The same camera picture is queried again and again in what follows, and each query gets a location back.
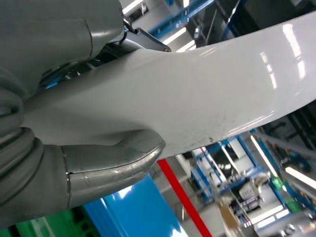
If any green plastic crate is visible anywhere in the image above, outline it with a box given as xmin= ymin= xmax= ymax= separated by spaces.
xmin=0 ymin=208 xmax=100 ymax=237

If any red barrier belt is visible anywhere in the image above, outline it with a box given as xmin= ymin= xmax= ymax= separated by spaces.
xmin=157 ymin=158 xmax=213 ymax=237

